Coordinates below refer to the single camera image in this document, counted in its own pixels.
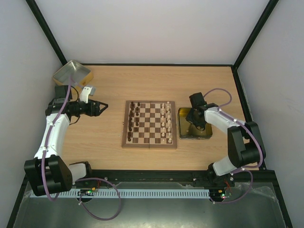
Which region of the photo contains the black aluminium frame rail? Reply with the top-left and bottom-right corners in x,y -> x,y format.
23,168 -> 277,188

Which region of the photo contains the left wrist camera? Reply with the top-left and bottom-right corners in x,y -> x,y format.
79,85 -> 95,104

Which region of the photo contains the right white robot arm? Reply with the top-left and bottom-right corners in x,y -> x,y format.
122,92 -> 265,186

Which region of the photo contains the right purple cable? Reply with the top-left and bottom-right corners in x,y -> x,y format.
203,88 -> 266,205

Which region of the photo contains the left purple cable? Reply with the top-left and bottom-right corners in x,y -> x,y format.
41,76 -> 122,222

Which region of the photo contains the wooden chess board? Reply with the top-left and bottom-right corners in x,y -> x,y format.
122,100 -> 177,149

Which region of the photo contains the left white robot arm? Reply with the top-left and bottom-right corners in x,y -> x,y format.
24,98 -> 108,197

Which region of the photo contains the empty silver tin lid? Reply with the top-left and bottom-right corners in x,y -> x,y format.
52,60 -> 94,92

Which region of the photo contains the purple cable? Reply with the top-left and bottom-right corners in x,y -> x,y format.
203,88 -> 266,205
41,76 -> 122,222

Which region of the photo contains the white slotted cable duct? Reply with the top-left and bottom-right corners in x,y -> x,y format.
30,189 -> 210,199

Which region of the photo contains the gold green tin box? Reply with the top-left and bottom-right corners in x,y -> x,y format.
178,107 -> 213,140

